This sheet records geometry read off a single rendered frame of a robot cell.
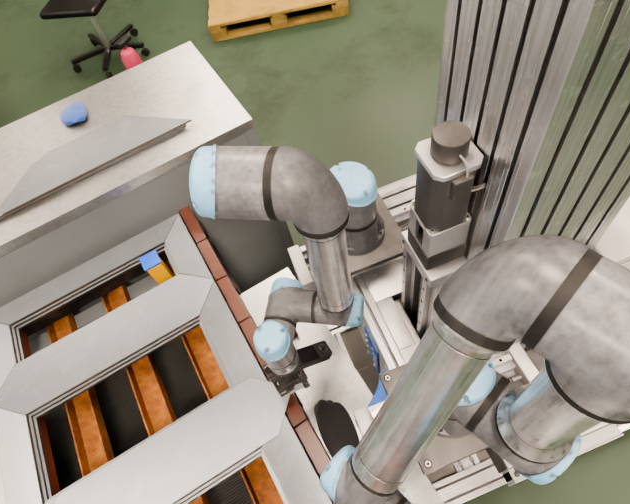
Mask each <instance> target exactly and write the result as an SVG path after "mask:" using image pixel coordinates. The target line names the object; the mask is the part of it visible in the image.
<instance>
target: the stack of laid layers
mask: <svg viewBox="0 0 630 504"><path fill-rule="evenodd" d="M153 250H156V251H157V253H158V255H160V254H162V253H163V252H165V253H166V255H167V257H168V259H169V261H170V263H171V265H172V268H173V270H174V272H175V274H176V275H178V274H179V272H178V270H177V268H176V266H175V264H174V262H173V260H172V258H171V256H170V253H169V251H168V249H167V247H166V245H165V243H164V242H163V243H162V244H160V245H158V246H156V247H154V248H152V249H150V250H148V251H147V252H145V253H143V254H141V255H139V256H137V257H135V258H134V259H132V260H130V261H128V262H126V263H124V264H122V265H120V266H119V267H117V268H115V269H113V270H111V271H109V272H107V273H106V274H104V275H102V276H100V277H98V278H96V279H94V280H93V281H91V282H89V283H87V284H85V285H83V286H81V287H79V288H78V289H76V290H74V291H72V292H70V293H68V294H66V295H65V296H63V297H61V298H59V299H57V300H55V301H53V302H52V303H50V304H48V305H46V306H44V307H42V308H40V309H38V310H37V311H35V312H33V313H31V314H29V315H27V316H25V317H24V318H22V319H20V320H18V321H16V322H14V323H12V324H11V325H9V327H10V332H11V337H12V343H13V348H14V353H15V359H16V364H17V363H18V362H20V361H22V360H24V359H26V356H25V351H24V346H23V341H22V336H21V331H20V330H21V329H23V328H25V327H26V326H28V325H30V324H32V323H34V322H36V321H38V320H39V319H41V318H43V317H45V316H47V315H49V314H51V313H52V312H54V311H56V310H58V309H60V308H62V307H63V306H65V305H67V304H69V303H71V302H73V301H75V300H76V299H78V298H80V297H82V296H84V295H86V294H88V293H89V292H91V291H93V290H95V289H97V288H99V287H100V286H102V285H104V284H106V283H108V282H110V281H112V280H113V279H115V278H117V277H119V276H121V275H123V274H125V273H126V272H128V271H130V270H132V269H134V268H136V267H137V266H139V265H141V262H140V259H139V258H140V257H142V256H144V255H146V254H147V253H149V252H151V251H153ZM199 325H200V327H201V329H202V331H203V333H204V335H205V337H206V340H207V342H208V344H209V346H210V348H211V350H212V352H213V354H214V356H215V359H216V361H217V363H218V365H219V367H220V369H221V371H222V373H223V376H224V378H225V380H226V382H227V384H228V386H229V388H228V389H227V390H225V391H223V392H222V393H220V394H218V395H217V396H215V397H214V398H212V399H210V400H209V401H207V402H205V403H204V404H202V405H200V406H199V407H197V408H196V409H194V410H192V411H191V412H189V413H187V414H186V415H184V416H183V417H181V418H179V419H178V420H176V421H174V422H173V423H171V424H169V425H168V426H166V427H165V428H163V429H161V430H160V431H158V432H156V433H155V434H153V435H151V436H150V437H148V438H147V439H145V440H143V441H142V442H140V443H138V444H137V445H135V446H133V447H132V448H130V449H129V450H127V451H125V452H124V453H122V454H120V455H119V456H117V457H116V458H114V459H112V460H111V461H109V462H107V463H106V464H104V465H102V466H101V467H99V468H98V469H96V470H94V471H93V472H91V473H89V474H88V475H86V476H84V477H83V478H81V479H80V480H78V481H76V482H75V483H73V484H71V485H70V486H68V487H66V488H65V489H63V490H62V491H60V492H58V493H57V494H55V495H54V494H53V489H52V484H51V479H50V474H49V469H48V464H47V459H46V455H45V450H44V445H43V440H42V435H41V430H40V425H39V420H38V418H40V417H42V416H43V415H45V414H47V413H49V412H50V411H52V410H54V409H56V408H57V407H59V406H61V405H62V404H64V403H66V402H68V401H69V400H71V399H73V398H75V397H76V396H78V395H80V394H81V393H83V392H85V391H87V390H88V389H90V388H92V387H94V386H95V385H97V384H99V383H101V382H102V381H104V380H106V379H107V378H109V377H111V376H113V375H114V374H116V373H118V372H120V371H121V370H123V369H125V368H126V367H128V366H130V365H132V364H133V363H135V362H137V361H139V360H140V359H142V358H144V357H145V356H147V355H149V354H151V353H152V352H154V351H156V350H158V349H159V348H161V347H163V346H164V345H166V344H168V343H170V342H171V341H173V340H175V339H177V338H178V337H180V336H182V335H183V334H185V333H187V332H189V331H190V330H192V329H194V328H196V327H197V326H199ZM231 388H233V385H232V383H231V381H230V379H229V377H228V375H227V373H226V371H225V368H224V366H223V364H222V362H221V360H220V358H219V356H218V354H217V352H216V350H215V348H214V345H213V343H212V341H211V339H210V337H209V335H208V333H207V331H206V329H205V327H204V325H203V322H202V320H201V318H200V316H197V317H195V318H193V319H192V320H190V321H188V322H186V323H185V324H183V325H181V326H179V327H178V328H176V329H174V330H172V331H171V332H169V333H167V334H165V335H164V336H162V337H160V338H158V339H157V340H155V341H153V342H152V343H150V344H148V345H146V346H145V347H143V348H141V349H139V350H138V351H136V352H134V353H132V354H131V355H129V356H127V357H125V358H124V359H122V360H120V361H118V362H117V363H115V364H113V365H111V366H110V367H108V368H106V369H105V370H103V371H101V372H99V373H98V374H96V375H94V376H92V377H91V378H89V379H87V380H85V381H84V382H82V383H80V384H78V385H77V386H75V387H73V388H71V389H70V390H68V391H66V392H64V393H63V394H61V395H59V396H58V397H56V398H54V399H52V400H51V401H49V402H47V403H45V404H44V405H42V406H40V407H38V408H37V409H35V410H33V411H31V412H30V413H28V414H26V418H27V423H28V428H29V434H30V439H31V444H32V450H33V455H34V460H35V466H36V471H37V476H38V482H39V487H40V492H41V498H42V504H54V503H55V501H56V499H57V497H58V495H59V494H61V493H62V492H64V491H65V490H67V489H69V488H70V487H72V486H74V485H75V484H77V483H78V482H80V481H82V480H83V479H85V478H87V477H88V476H90V475H91V474H93V473H95V472H96V471H98V470H100V469H101V468H103V467H104V466H106V465H108V464H109V463H111V462H113V461H114V460H116V459H118V458H119V457H121V456H122V455H124V454H126V453H127V452H129V451H131V450H132V449H134V448H135V447H137V446H139V445H140V444H142V443H144V442H145V441H147V440H148V439H150V438H152V437H153V436H155V435H157V434H158V433H160V432H161V431H163V430H165V429H166V428H168V427H170V426H171V425H173V424H174V423H176V422H178V421H179V420H181V419H183V418H184V417H186V416H188V415H189V414H191V413H192V412H194V411H196V410H197V409H199V408H201V407H202V406H204V405H205V404H207V403H209V402H210V401H212V400H213V399H215V398H217V397H218V396H220V395H222V394H223V393H225V392H226V391H228V390H230V389H231ZM262 446H263V445H262ZM262 446H261V447H259V448H258V449H256V450H255V451H253V452H252V453H250V454H249V455H247V456H246V457H244V458H242V459H241V460H239V461H238V462H236V463H235V464H233V465H232V466H230V467H229V468H227V469H226V470H224V471H222V472H221V473H219V474H218V475H216V476H215V477H213V478H212V479H210V480H209V481H207V482H205V483H204V484H202V485H201V486H199V487H198V488H196V489H195V490H193V491H191V492H190V493H188V494H187V495H185V496H184V497H182V498H181V499H179V500H178V501H176V502H174V503H173V504H189V503H191V502H192V501H194V500H195V499H197V498H198V497H200V496H201V495H203V494H204V493H206V492H207V491H209V490H211V489H212V488H214V487H215V486H217V485H218V484H220V483H221V482H223V481H224V480H226V479H228V478H229V477H231V476H232V475H234V474H235V473H237V472H238V471H240V470H241V469H243V468H244V467H246V466H248V465H249V464H251V463H252V462H254V461H255V460H257V459H258V458H260V457H261V456H262V458H263V460H264V462H265V464H266V467H267V469H268V471H269V473H270V475H271V477H272V479H273V481H274V483H275V486H276V488H277V490H278V492H279V494H280V496H281V498H282V500H283V503H284V504H289V502H288V500H287V498H286V496H285V494H284V492H283V490H282V488H281V486H280V483H279V481H278V479H277V477H276V475H275V473H274V471H273V469H272V467H271V465H270V463H269V460H268V458H267V456H266V454H265V452H264V450H263V448H262Z"/></svg>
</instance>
